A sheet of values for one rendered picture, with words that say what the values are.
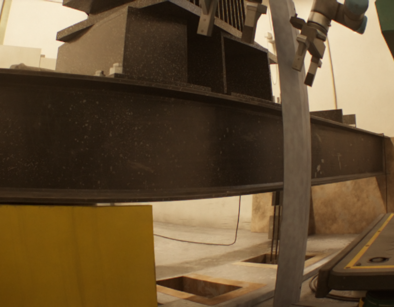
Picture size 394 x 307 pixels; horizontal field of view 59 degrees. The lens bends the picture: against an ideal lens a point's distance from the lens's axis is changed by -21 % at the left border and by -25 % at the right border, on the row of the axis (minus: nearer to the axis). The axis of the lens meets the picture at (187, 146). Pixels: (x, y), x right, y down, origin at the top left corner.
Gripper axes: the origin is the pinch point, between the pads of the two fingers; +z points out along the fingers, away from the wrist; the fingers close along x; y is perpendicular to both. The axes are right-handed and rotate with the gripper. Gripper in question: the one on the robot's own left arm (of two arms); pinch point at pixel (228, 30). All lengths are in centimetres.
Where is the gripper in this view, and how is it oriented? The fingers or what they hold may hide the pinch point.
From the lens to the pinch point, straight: 82.7
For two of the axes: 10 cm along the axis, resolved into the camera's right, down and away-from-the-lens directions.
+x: -7.0, 0.9, -7.0
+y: -6.8, -3.5, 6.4
